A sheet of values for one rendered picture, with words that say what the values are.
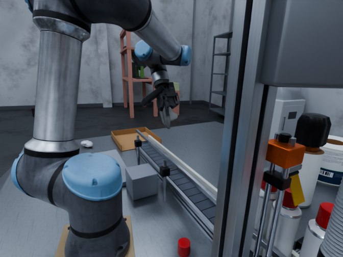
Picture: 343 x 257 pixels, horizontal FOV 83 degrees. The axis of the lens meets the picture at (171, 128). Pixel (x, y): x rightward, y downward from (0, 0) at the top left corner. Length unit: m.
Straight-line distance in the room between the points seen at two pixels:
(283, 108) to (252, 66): 3.53
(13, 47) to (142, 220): 7.34
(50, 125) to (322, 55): 0.48
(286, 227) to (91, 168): 0.40
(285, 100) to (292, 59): 3.63
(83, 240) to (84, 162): 0.16
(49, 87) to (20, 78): 7.23
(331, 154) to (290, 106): 2.97
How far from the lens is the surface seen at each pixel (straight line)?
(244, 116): 0.27
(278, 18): 0.24
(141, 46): 0.83
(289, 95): 3.93
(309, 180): 0.75
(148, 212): 0.73
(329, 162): 0.96
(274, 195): 0.49
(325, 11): 0.24
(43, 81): 0.51
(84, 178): 0.42
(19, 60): 7.70
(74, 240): 0.52
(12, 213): 0.89
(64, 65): 0.50
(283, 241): 0.49
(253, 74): 0.26
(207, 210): 0.67
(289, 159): 0.33
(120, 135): 1.47
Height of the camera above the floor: 1.30
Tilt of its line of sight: 17 degrees down
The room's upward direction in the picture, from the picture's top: 1 degrees clockwise
